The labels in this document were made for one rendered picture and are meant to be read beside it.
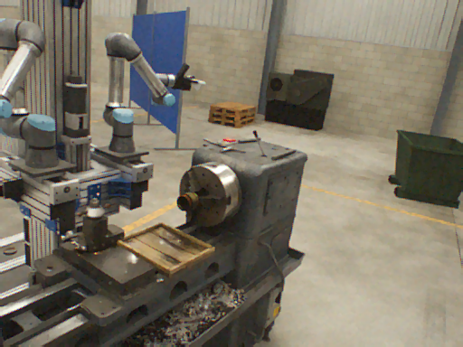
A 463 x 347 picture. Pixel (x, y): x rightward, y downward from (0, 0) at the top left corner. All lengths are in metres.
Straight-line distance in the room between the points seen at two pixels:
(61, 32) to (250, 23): 10.77
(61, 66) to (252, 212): 1.22
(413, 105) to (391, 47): 1.64
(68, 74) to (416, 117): 10.22
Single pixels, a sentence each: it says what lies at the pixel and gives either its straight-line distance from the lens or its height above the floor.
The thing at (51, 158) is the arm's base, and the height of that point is 1.20.
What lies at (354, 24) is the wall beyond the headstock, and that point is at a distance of 11.80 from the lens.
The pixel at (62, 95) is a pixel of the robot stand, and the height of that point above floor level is 1.46.
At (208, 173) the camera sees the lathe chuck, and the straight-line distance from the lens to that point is 1.90.
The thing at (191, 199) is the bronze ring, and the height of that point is 1.10.
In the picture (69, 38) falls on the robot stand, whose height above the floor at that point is 1.75.
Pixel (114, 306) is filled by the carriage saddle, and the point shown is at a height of 0.90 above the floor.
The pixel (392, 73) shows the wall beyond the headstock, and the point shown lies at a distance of 11.57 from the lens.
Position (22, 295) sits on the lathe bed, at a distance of 1.67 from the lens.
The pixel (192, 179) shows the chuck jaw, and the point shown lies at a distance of 1.92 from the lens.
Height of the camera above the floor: 1.79
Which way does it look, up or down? 18 degrees down
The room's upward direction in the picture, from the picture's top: 7 degrees clockwise
